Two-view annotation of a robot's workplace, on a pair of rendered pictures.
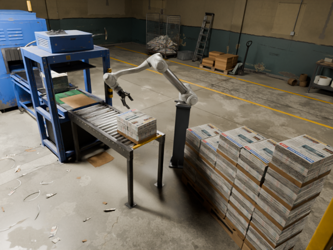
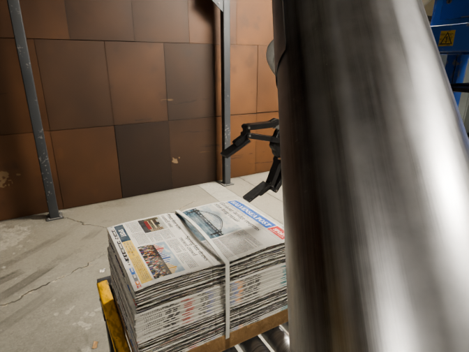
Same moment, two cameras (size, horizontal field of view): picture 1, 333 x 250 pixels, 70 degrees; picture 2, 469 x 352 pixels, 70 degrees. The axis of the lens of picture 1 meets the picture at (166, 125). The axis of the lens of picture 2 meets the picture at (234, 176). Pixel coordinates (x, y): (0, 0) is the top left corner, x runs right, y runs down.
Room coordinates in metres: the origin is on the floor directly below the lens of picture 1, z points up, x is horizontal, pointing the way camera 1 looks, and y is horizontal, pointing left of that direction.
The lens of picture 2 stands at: (2.70, -0.29, 1.41)
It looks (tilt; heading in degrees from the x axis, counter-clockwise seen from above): 19 degrees down; 109
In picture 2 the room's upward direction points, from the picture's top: straight up
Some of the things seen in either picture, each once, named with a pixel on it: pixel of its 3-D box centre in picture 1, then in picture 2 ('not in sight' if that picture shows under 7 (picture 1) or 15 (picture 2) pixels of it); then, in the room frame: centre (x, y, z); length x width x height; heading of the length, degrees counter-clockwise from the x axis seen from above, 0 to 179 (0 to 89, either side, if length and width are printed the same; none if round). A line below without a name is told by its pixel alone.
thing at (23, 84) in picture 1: (42, 83); not in sight; (4.11, 2.31, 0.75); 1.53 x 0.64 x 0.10; 49
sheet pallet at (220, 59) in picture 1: (219, 61); not in sight; (8.96, -1.84, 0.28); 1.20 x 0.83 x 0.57; 49
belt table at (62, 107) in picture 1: (73, 101); not in sight; (3.36, 1.46, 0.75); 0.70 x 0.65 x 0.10; 49
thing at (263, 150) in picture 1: (268, 150); not in sight; (1.82, -0.94, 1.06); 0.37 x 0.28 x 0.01; 120
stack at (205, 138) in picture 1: (224, 178); not in sight; (2.17, -0.71, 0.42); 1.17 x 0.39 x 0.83; 31
